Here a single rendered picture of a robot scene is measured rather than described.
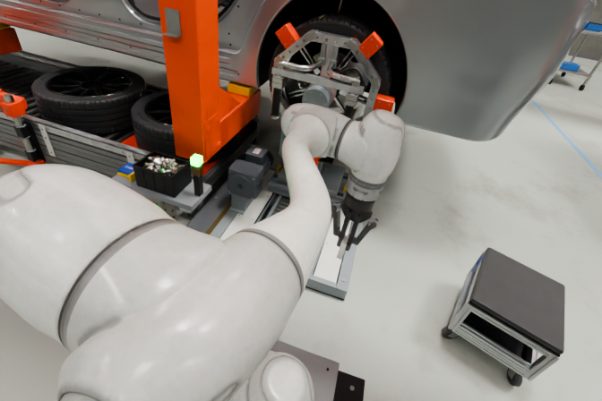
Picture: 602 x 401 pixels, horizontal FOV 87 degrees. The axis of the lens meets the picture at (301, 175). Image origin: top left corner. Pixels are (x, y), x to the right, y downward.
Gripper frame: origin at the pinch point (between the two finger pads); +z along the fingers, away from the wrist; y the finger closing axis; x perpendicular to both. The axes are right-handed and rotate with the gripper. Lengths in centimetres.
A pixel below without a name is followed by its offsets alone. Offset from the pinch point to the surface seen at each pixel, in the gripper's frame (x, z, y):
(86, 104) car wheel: 45, 27, -178
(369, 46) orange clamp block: 84, -38, -27
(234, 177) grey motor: 51, 38, -73
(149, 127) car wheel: 47, 26, -129
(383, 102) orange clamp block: 87, -15, -13
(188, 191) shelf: 21, 31, -77
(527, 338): 41, 43, 76
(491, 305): 45, 39, 60
